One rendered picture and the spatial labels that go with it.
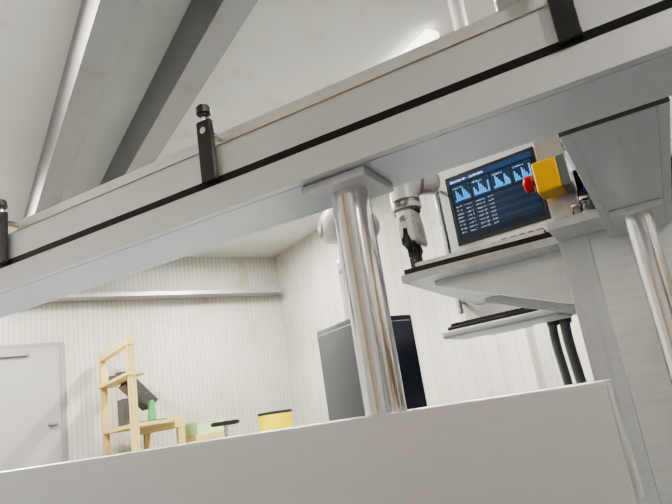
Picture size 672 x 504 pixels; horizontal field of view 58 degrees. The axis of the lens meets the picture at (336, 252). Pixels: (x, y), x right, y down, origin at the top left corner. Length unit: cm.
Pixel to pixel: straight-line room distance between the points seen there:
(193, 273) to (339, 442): 973
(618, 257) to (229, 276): 946
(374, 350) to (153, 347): 928
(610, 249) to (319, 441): 91
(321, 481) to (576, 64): 53
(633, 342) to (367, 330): 82
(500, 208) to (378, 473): 198
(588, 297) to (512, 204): 118
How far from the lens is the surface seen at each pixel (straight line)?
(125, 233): 95
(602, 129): 82
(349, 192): 77
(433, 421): 68
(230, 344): 1035
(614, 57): 68
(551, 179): 142
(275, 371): 1061
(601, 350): 144
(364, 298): 73
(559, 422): 65
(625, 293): 145
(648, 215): 125
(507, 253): 151
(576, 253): 147
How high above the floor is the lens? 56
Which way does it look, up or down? 15 degrees up
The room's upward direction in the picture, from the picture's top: 9 degrees counter-clockwise
